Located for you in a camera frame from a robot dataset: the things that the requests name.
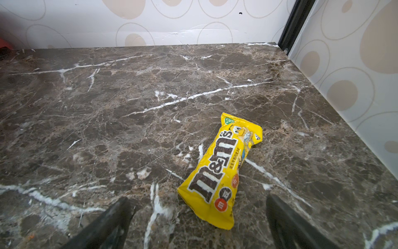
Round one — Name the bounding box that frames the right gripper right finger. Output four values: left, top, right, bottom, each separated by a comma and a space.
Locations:
266, 195, 338, 249

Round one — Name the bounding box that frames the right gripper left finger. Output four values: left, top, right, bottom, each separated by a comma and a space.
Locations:
62, 197, 134, 249

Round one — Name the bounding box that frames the yellow snack packet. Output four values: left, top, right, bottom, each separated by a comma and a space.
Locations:
177, 113, 263, 230

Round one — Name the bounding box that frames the red polka dot toaster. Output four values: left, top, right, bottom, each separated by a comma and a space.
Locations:
0, 38, 13, 50

